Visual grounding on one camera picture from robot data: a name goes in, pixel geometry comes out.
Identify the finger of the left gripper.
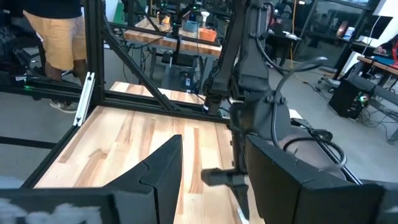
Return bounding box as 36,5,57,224
231,183,251,221

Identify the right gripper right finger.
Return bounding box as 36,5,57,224
245,135,385,224

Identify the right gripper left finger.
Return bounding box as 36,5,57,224
104,134,183,224

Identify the wooden background table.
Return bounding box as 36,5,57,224
124,17,223,58
110,81,206,105

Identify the black computer tower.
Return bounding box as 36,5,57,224
328,79,371,119

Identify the orange bin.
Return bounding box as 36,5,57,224
198,27,218,43

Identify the blue-grey bin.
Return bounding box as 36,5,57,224
182,20,200,33

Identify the person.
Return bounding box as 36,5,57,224
21,0,90,114
374,36,398,65

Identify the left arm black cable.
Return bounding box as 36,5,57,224
281,136,348,170

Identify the silver aluminium bracket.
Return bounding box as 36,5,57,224
73,72,96,127

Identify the black table base frame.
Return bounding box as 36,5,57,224
0,0,237,190

